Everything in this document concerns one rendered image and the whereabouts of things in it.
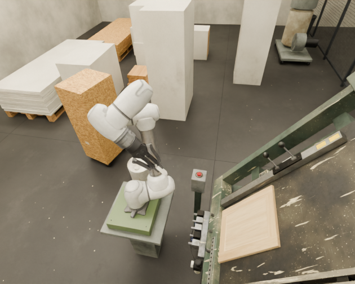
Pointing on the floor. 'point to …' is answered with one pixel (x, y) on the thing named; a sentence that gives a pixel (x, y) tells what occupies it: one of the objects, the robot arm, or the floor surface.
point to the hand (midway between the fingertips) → (161, 169)
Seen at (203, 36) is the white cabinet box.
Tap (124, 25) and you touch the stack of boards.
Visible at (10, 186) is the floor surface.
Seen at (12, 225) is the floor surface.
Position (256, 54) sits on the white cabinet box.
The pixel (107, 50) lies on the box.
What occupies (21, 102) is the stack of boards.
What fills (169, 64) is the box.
